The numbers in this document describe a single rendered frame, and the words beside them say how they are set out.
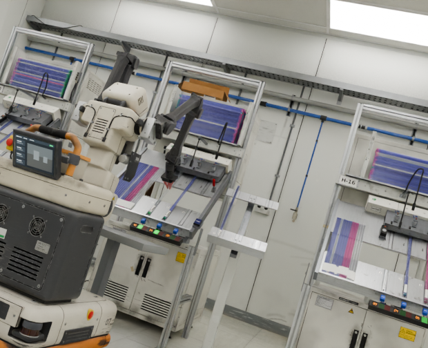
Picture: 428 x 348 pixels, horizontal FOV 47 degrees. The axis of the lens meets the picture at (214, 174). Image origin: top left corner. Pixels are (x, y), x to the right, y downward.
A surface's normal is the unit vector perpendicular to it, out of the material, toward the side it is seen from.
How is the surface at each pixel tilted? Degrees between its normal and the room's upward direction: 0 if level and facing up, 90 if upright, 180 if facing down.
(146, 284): 90
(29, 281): 90
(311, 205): 90
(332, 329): 90
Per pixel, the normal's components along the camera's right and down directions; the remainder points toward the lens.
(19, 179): -0.32, -0.19
